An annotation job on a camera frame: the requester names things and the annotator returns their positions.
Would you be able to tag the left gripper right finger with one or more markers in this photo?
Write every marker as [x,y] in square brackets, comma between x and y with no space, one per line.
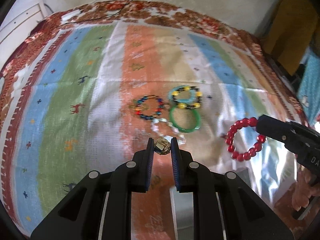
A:
[180,165]

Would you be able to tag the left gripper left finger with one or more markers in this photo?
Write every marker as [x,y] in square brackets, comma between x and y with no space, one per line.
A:
[144,162]

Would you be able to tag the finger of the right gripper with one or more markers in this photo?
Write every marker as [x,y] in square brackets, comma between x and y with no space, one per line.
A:
[282,131]

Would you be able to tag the gold pendant charm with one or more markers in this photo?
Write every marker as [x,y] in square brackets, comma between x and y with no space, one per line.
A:
[162,146]

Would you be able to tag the green jade bangle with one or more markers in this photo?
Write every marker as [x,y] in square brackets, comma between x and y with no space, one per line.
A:
[185,120]

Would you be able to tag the right hand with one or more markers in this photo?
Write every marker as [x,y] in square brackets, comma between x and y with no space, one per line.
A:
[304,190]

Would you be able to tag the silver metal tin box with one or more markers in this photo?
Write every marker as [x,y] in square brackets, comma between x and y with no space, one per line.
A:
[183,215]

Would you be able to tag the striped colourful mat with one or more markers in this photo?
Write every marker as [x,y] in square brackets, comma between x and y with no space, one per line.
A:
[73,108]

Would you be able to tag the yellow hanging cloth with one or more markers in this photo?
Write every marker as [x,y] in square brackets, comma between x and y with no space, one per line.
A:
[290,33]

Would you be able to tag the floral brown bedsheet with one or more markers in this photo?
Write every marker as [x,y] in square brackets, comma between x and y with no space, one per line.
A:
[163,15]

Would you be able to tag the white charger adapter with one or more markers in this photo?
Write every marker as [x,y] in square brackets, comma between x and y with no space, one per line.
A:
[70,15]

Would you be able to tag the white bed headboard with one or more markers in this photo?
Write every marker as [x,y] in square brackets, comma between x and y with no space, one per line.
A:
[20,27]

